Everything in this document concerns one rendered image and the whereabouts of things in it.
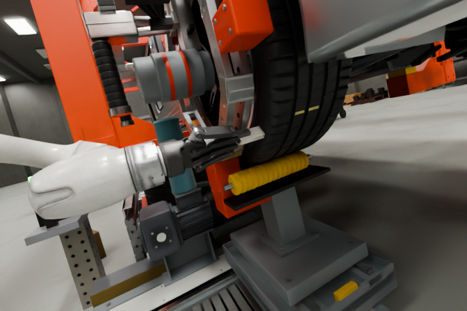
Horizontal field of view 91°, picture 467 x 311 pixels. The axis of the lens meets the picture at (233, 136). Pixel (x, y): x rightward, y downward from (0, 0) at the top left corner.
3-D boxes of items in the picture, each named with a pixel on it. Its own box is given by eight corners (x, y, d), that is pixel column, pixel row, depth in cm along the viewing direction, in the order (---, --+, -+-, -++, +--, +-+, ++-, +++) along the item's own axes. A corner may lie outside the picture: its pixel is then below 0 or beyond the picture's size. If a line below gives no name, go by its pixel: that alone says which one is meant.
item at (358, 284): (398, 289, 68) (392, 258, 67) (303, 367, 54) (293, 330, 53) (292, 229, 114) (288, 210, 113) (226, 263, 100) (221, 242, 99)
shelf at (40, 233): (80, 227, 90) (77, 220, 89) (26, 246, 83) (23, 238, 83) (97, 200, 129) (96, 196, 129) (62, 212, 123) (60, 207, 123)
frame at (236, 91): (274, 160, 50) (210, -105, 46) (247, 169, 47) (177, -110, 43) (206, 150, 100) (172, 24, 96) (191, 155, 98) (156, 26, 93)
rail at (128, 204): (151, 245, 115) (139, 203, 113) (131, 254, 111) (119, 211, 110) (142, 176, 343) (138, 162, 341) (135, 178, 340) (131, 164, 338)
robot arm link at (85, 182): (121, 144, 39) (124, 141, 51) (5, 173, 33) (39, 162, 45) (139, 203, 40) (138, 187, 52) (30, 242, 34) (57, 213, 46)
